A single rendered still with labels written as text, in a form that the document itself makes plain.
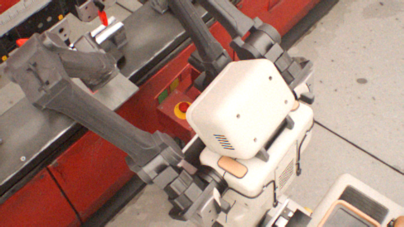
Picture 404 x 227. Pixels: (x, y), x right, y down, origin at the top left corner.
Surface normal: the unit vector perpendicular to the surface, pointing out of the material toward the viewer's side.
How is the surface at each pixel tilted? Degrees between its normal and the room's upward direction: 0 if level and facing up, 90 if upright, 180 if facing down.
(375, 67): 0
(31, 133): 0
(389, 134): 0
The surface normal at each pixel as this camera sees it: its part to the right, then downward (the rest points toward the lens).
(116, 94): -0.02, -0.51
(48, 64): -0.30, -0.17
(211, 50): 0.58, 0.14
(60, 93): 0.43, 0.63
